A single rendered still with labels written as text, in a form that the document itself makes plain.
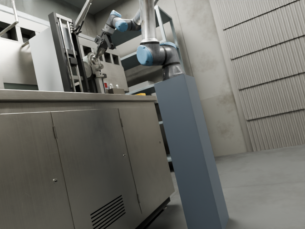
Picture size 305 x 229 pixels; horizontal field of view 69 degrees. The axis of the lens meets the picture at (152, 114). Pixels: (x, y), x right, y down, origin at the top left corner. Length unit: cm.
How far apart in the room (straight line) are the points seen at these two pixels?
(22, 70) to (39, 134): 88
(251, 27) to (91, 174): 299
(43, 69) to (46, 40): 19
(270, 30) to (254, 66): 49
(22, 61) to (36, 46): 17
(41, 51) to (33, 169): 94
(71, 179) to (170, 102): 67
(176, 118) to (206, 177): 37
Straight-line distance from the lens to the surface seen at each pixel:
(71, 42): 155
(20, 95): 99
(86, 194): 115
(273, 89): 343
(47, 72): 166
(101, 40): 179
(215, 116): 355
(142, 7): 139
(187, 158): 132
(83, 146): 116
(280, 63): 347
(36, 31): 206
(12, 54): 184
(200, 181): 133
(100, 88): 172
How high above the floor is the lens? 64
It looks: 3 degrees up
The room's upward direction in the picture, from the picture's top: 13 degrees counter-clockwise
